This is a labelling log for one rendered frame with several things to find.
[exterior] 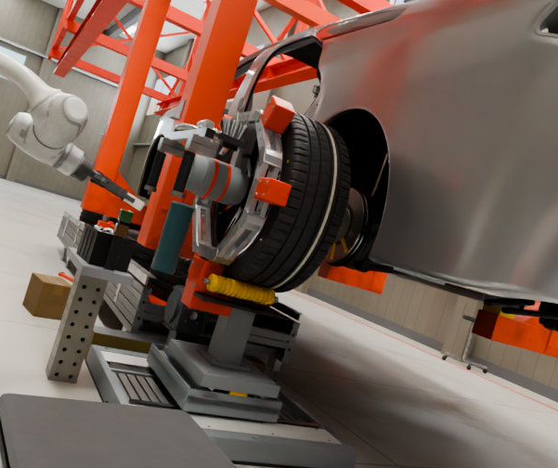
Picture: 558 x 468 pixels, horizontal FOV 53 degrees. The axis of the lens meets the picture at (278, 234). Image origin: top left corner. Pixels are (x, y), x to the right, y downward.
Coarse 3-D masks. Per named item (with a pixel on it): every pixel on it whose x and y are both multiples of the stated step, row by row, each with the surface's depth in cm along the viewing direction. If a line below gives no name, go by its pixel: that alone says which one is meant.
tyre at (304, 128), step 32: (288, 128) 185; (320, 128) 191; (288, 160) 178; (320, 160) 181; (320, 192) 178; (288, 224) 175; (320, 224) 179; (256, 256) 180; (288, 256) 182; (320, 256) 185; (288, 288) 196
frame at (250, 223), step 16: (240, 112) 203; (256, 112) 189; (256, 128) 186; (272, 144) 182; (224, 160) 220; (272, 160) 175; (256, 176) 175; (272, 176) 176; (208, 208) 220; (256, 208) 179; (192, 224) 215; (208, 224) 215; (240, 224) 175; (256, 224) 175; (192, 240) 210; (208, 240) 209; (224, 240) 184; (240, 240) 183; (208, 256) 192; (224, 256) 187
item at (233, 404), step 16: (160, 352) 213; (160, 368) 208; (176, 368) 207; (176, 384) 190; (192, 384) 192; (176, 400) 186; (192, 400) 181; (208, 400) 184; (224, 400) 186; (240, 400) 189; (256, 400) 192; (272, 400) 195; (240, 416) 190; (256, 416) 193; (272, 416) 196
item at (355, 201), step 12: (360, 192) 224; (348, 204) 225; (360, 204) 218; (348, 216) 222; (360, 216) 216; (348, 228) 221; (360, 228) 214; (336, 240) 225; (348, 240) 218; (360, 240) 215; (336, 252) 224; (348, 252) 217
